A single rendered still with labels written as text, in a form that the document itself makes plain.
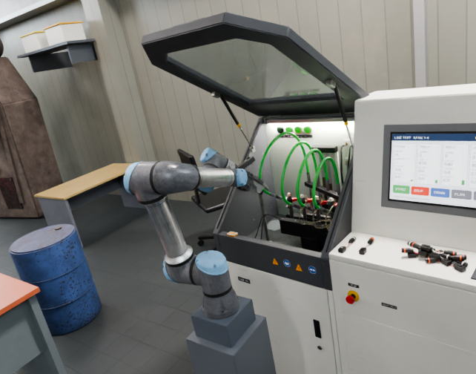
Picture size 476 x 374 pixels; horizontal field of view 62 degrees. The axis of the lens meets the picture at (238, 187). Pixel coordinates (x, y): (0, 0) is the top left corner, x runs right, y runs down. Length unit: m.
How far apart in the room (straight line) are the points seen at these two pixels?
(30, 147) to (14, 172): 0.43
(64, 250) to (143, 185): 2.00
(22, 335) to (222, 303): 1.47
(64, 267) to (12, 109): 3.58
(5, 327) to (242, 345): 1.50
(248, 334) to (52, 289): 2.05
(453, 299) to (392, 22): 2.70
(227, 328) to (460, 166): 1.06
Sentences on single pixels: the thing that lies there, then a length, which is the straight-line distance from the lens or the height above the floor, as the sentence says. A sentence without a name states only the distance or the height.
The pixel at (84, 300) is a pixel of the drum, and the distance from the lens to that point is 3.51.
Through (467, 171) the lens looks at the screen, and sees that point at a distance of 1.70.
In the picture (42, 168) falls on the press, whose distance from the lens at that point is 6.73.
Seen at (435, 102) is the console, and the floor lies 1.53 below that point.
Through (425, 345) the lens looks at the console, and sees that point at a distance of 1.78.
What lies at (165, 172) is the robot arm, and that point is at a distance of 1.32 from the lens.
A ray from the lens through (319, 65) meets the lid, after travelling 1.57.
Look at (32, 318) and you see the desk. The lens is 2.73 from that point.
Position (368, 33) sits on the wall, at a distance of 3.89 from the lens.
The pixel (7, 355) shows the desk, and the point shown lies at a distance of 2.74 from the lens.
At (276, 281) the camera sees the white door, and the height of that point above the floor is 0.75.
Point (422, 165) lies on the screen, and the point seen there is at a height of 1.29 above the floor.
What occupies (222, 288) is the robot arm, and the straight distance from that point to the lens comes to 1.54.
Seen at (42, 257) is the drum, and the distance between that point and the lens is 3.29.
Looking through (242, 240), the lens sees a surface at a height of 0.95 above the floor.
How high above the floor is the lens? 1.84
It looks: 19 degrees down
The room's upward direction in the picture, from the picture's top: 11 degrees counter-clockwise
